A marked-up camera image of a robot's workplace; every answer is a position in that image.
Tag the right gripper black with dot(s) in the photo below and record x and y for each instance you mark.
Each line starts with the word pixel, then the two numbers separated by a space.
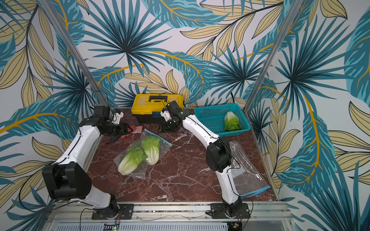
pixel 169 124

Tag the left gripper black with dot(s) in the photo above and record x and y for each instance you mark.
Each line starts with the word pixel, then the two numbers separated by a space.
pixel 123 130

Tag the chinese cabbage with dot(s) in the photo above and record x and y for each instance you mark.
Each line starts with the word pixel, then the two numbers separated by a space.
pixel 231 122
pixel 134 157
pixel 151 146

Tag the clear zipper bag blue seal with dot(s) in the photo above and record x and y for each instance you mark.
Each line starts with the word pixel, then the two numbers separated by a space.
pixel 141 170

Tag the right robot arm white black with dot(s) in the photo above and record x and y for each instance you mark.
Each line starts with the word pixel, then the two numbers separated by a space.
pixel 218 154

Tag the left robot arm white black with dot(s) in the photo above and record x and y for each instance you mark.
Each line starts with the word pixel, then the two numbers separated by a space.
pixel 66 179

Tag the yellow black toolbox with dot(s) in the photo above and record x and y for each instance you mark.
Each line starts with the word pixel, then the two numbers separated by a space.
pixel 147 107

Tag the teal plastic basket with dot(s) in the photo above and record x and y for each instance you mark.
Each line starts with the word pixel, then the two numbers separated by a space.
pixel 213 117

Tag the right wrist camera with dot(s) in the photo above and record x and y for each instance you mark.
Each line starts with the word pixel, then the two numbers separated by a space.
pixel 170 110

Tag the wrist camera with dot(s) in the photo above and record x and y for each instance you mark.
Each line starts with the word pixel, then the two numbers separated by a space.
pixel 170 110
pixel 108 114

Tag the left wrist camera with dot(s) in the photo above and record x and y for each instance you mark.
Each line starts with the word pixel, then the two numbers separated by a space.
pixel 108 114

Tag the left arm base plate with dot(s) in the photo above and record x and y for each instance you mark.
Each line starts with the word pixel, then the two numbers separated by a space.
pixel 119 212

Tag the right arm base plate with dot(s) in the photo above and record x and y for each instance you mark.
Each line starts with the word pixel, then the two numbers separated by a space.
pixel 220 211

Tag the front aluminium rail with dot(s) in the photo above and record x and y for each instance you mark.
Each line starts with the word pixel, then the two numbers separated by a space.
pixel 176 216

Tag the left aluminium frame post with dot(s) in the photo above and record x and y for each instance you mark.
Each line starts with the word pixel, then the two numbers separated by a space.
pixel 65 35

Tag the aluminium frame post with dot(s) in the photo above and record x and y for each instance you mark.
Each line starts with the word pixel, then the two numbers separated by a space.
pixel 65 35
pixel 291 14

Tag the right aluminium frame post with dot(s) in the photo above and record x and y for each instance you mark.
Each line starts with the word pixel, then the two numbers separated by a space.
pixel 291 14

